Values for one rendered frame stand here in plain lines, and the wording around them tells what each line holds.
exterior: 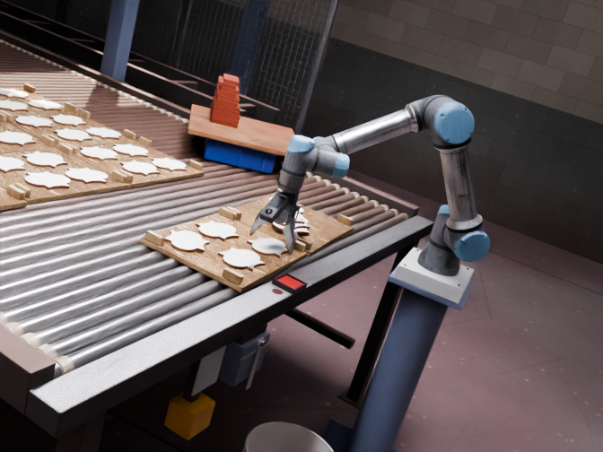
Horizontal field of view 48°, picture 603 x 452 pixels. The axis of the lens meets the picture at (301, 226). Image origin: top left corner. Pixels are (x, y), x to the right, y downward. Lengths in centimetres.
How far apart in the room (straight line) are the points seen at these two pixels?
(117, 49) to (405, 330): 229
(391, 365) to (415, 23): 500
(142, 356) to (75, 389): 18
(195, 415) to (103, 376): 38
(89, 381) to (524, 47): 604
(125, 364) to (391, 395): 138
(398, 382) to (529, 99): 475
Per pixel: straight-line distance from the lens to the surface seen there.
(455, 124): 210
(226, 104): 307
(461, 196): 221
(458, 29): 706
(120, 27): 394
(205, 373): 173
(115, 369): 145
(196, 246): 199
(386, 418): 269
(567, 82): 696
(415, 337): 252
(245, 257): 200
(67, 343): 150
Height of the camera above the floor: 173
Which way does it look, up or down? 19 degrees down
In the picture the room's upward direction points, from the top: 17 degrees clockwise
